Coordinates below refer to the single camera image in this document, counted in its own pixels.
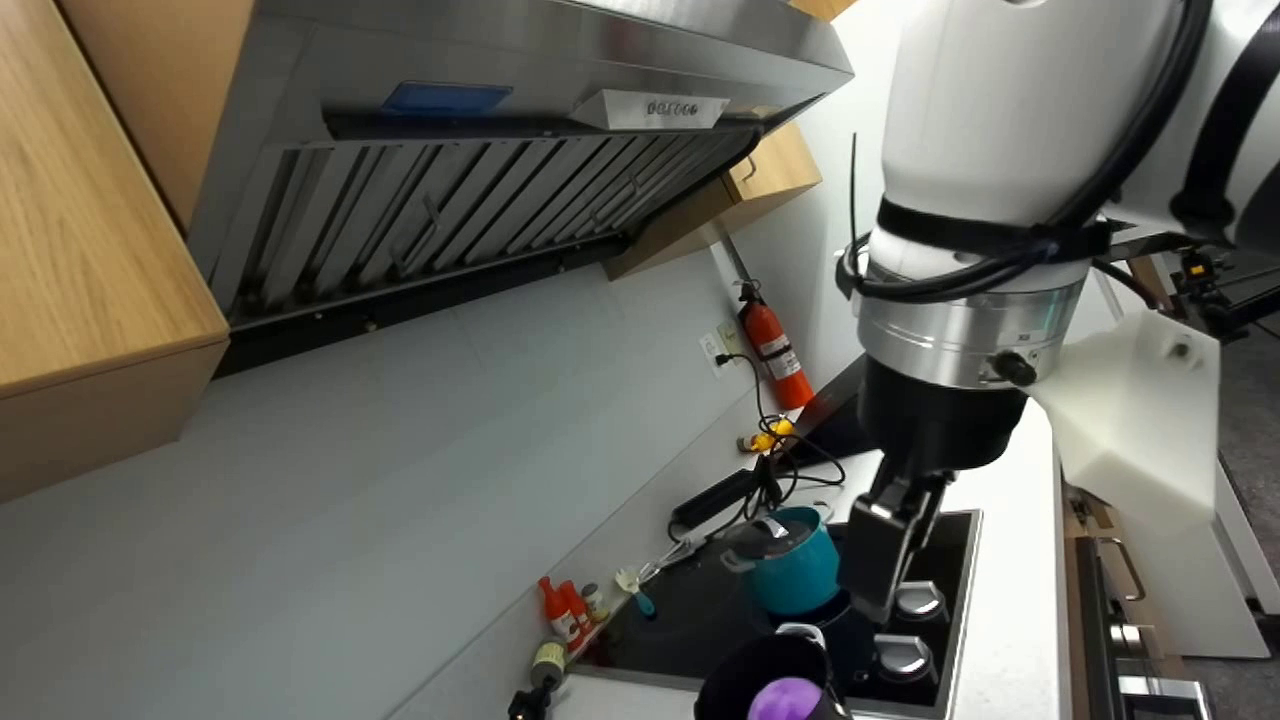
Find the red fire extinguisher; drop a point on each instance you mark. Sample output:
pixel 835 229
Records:
pixel 775 350

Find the small wooden wall cabinet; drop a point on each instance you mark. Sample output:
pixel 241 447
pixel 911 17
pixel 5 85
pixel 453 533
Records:
pixel 720 205

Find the purple lid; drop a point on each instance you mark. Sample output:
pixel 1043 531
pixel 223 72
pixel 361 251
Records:
pixel 788 700

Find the black cooktop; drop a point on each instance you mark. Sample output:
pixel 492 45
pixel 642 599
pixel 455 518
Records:
pixel 690 620

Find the small spice jar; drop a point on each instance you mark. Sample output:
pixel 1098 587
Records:
pixel 595 602

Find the orange squeeze bottle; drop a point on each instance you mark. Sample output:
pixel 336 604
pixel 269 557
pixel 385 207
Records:
pixel 575 603
pixel 555 610

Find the yellow plug adapter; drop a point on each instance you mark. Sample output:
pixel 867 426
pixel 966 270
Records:
pixel 765 436

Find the steel range hood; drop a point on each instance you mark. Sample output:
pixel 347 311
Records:
pixel 480 170

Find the black power strip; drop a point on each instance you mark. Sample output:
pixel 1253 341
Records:
pixel 715 497

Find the oven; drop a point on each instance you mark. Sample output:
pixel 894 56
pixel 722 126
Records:
pixel 1120 650

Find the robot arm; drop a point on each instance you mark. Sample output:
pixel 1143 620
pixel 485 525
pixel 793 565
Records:
pixel 1000 120

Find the blue pot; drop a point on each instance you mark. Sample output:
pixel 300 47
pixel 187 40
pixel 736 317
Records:
pixel 800 575

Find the metal whisk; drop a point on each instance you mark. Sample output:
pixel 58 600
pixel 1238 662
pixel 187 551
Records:
pixel 670 560

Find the bottle with pale label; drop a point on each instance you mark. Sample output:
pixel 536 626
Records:
pixel 548 662

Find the silver stove knob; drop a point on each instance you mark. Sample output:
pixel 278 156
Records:
pixel 903 658
pixel 920 600

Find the large wooden wall cabinet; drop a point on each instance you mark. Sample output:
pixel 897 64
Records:
pixel 90 250

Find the black pot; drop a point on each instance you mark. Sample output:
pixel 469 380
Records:
pixel 745 680

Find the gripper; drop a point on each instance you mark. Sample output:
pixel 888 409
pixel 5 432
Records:
pixel 935 425

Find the white wall socket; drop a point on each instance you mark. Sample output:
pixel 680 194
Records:
pixel 712 350

